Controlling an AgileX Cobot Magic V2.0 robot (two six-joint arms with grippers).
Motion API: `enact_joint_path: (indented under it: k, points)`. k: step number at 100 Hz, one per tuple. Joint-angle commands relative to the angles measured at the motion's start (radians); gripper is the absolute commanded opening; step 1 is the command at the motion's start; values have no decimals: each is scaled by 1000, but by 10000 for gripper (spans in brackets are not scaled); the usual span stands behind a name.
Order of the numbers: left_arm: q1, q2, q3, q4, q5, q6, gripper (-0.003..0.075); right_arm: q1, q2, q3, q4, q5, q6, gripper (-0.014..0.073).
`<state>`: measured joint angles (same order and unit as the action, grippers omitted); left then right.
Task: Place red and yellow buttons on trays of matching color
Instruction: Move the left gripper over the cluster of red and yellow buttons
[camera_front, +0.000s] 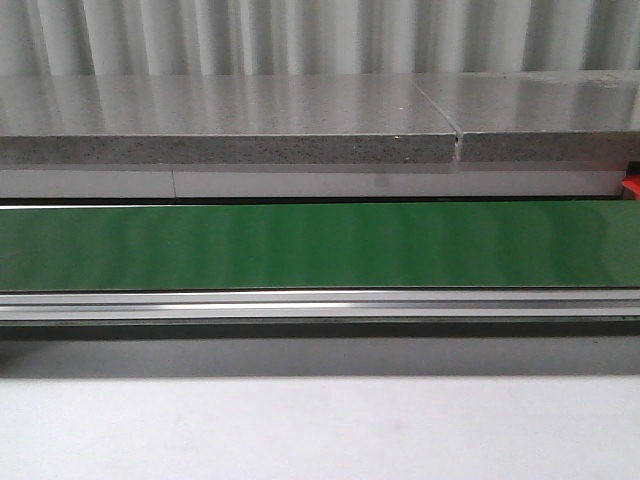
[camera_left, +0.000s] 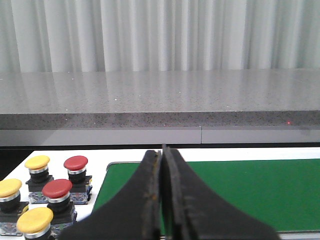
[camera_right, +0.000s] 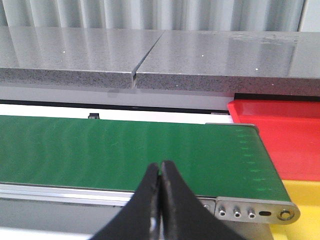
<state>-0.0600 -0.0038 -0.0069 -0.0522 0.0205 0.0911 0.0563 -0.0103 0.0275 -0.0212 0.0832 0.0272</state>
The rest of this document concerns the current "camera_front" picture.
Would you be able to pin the green conveyor belt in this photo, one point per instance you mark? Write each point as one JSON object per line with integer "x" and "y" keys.
{"x": 581, "y": 243}

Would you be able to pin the grey stone slab right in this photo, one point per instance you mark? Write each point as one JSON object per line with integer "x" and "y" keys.
{"x": 588, "y": 117}

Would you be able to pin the grey stone slab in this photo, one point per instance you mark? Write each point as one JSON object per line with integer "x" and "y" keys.
{"x": 220, "y": 120}
{"x": 588, "y": 117}

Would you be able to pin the grey stone slab left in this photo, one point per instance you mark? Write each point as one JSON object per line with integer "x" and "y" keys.
{"x": 220, "y": 120}

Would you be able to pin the red plastic tray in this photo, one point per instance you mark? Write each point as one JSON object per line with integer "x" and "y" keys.
{"x": 631, "y": 187}

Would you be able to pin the white pleated curtain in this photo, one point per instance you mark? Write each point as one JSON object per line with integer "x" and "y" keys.
{"x": 310, "y": 37}

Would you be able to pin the aluminium conveyor side rail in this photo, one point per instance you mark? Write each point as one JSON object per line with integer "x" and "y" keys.
{"x": 316, "y": 306}

